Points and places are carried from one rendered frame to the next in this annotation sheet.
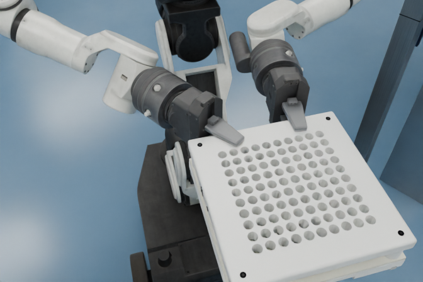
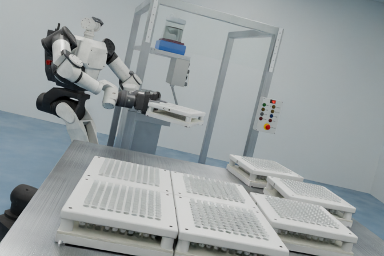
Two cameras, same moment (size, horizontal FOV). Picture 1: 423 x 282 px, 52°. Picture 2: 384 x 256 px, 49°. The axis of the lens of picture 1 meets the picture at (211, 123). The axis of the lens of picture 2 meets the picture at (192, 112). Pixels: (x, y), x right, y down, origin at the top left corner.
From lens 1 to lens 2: 1.97 m
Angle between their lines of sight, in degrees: 63
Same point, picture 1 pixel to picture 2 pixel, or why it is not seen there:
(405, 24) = (131, 114)
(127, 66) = (114, 90)
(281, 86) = (156, 93)
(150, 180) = not seen: hidden behind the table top
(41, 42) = (89, 80)
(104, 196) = not seen: outside the picture
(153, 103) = (131, 96)
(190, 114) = (146, 95)
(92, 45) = (103, 82)
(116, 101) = (112, 101)
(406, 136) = not seen: hidden behind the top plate
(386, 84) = (126, 144)
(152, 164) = (9, 222)
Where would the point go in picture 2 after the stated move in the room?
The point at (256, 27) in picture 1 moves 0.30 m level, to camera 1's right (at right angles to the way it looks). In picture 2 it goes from (131, 87) to (162, 91)
